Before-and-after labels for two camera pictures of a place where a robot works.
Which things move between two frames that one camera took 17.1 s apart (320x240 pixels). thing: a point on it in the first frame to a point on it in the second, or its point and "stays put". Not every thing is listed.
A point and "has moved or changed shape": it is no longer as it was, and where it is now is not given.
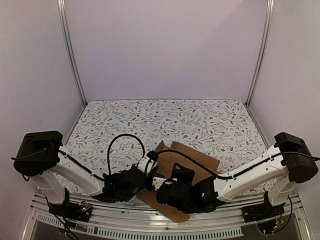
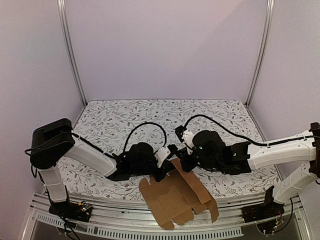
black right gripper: (180, 172) to (186, 160)
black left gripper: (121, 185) to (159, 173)
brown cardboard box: (165, 164) has moved or changed shape
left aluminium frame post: (62, 13) stays put
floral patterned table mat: (108, 135) stays put
